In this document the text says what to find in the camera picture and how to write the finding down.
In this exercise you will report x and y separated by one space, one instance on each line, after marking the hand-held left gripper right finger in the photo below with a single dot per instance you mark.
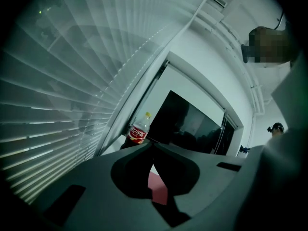
180 174

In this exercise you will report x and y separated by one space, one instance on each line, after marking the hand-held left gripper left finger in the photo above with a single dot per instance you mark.
131 177

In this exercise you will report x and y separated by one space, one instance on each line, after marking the red desk mat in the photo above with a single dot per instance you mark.
157 189

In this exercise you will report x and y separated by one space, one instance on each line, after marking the plastic cola bottle red label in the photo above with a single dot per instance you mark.
138 134

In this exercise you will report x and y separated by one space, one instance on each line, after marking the blue hand-held tool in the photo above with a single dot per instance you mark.
245 149

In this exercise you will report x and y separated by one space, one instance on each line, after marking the white window blinds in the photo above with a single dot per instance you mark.
60 85

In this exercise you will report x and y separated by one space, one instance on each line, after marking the person's head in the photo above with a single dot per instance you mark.
269 44

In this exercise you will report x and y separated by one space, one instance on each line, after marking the black wall screen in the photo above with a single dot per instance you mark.
192 126

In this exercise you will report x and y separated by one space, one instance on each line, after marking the white wall recess frame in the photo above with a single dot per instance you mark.
204 80

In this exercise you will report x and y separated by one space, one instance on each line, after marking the white ceiling pipe rail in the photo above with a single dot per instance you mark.
240 56

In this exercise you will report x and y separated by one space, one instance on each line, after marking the black head-worn camera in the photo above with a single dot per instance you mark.
245 53

